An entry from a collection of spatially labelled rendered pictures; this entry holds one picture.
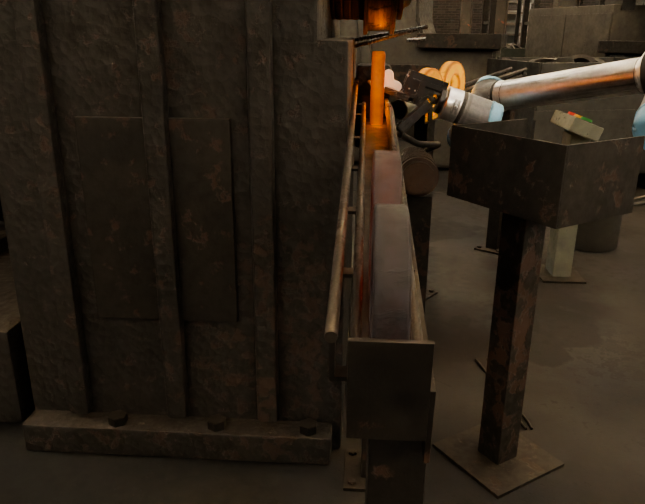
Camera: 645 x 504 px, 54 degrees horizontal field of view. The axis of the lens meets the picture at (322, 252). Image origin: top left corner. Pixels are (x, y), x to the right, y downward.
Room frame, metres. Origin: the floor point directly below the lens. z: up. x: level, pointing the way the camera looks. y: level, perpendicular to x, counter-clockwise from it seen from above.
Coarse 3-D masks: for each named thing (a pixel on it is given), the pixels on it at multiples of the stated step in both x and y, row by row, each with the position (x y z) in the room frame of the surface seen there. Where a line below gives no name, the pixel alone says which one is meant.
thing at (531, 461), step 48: (480, 144) 1.14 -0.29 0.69; (528, 144) 1.05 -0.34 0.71; (576, 144) 1.00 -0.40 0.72; (624, 144) 1.06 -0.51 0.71; (480, 192) 1.14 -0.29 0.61; (528, 192) 1.04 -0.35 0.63; (576, 192) 1.01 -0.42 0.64; (624, 192) 1.08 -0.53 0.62; (528, 240) 1.14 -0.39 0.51; (528, 288) 1.15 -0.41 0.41; (528, 336) 1.16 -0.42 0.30; (480, 432) 1.18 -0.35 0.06; (480, 480) 1.08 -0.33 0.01; (528, 480) 1.08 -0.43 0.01
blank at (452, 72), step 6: (444, 66) 2.18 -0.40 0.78; (450, 66) 2.17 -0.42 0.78; (456, 66) 2.20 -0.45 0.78; (462, 66) 2.24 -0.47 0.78; (444, 72) 2.16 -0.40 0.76; (450, 72) 2.17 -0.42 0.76; (456, 72) 2.20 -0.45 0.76; (462, 72) 2.24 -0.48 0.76; (444, 78) 2.15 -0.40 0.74; (450, 78) 2.17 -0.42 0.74; (456, 78) 2.23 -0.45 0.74; (462, 78) 2.24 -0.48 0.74; (456, 84) 2.23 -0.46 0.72; (462, 84) 2.24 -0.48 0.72
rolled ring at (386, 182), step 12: (384, 156) 0.74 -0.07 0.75; (396, 156) 0.74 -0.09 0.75; (372, 168) 0.78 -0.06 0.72; (384, 168) 0.72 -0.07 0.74; (396, 168) 0.72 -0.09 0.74; (372, 180) 0.80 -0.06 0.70; (384, 180) 0.70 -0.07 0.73; (396, 180) 0.70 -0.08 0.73; (372, 192) 0.72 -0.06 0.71; (384, 192) 0.69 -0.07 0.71; (396, 192) 0.69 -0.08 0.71; (372, 204) 0.69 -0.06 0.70; (372, 216) 0.68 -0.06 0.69
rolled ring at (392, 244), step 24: (384, 216) 0.56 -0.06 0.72; (408, 216) 0.56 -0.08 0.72; (384, 240) 0.53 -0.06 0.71; (408, 240) 0.53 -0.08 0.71; (384, 264) 0.51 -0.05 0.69; (408, 264) 0.51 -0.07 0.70; (384, 288) 0.50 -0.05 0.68; (408, 288) 0.50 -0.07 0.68; (384, 312) 0.49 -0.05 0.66; (408, 312) 0.49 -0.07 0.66; (384, 336) 0.49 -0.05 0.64; (408, 336) 0.49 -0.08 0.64
